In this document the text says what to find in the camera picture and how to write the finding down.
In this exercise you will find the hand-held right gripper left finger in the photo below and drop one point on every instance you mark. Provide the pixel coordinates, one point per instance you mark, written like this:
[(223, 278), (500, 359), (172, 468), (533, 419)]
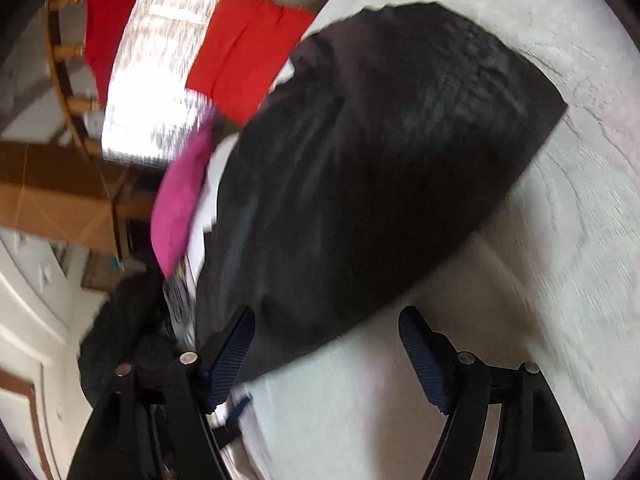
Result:
[(231, 357)]

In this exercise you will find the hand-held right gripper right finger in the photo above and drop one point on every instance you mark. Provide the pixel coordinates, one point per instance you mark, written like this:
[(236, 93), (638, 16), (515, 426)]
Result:
[(425, 357)]

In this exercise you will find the black jacket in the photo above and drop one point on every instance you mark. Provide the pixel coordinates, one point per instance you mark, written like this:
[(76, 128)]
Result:
[(370, 175)]

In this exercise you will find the pile of black clothes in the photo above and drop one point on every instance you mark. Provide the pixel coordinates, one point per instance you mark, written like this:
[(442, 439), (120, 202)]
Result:
[(125, 340)]

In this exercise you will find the grey garment in plastic bag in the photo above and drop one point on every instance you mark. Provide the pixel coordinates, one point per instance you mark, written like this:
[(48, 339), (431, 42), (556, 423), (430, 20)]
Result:
[(177, 305)]

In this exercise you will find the white bed sheet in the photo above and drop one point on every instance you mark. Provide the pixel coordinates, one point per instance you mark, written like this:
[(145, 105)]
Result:
[(550, 270)]

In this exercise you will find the pink pillow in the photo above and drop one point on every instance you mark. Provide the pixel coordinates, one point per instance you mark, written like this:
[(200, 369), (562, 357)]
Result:
[(180, 210)]

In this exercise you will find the white cabinet door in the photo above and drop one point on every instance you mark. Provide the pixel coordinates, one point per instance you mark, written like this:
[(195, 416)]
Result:
[(30, 340)]

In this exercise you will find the red pillow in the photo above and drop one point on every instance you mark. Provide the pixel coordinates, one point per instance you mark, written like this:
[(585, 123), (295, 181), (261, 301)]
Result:
[(112, 20), (245, 55)]

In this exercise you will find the wooden chair frame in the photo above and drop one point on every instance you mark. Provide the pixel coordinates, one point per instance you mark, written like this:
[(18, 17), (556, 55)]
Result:
[(70, 75)]

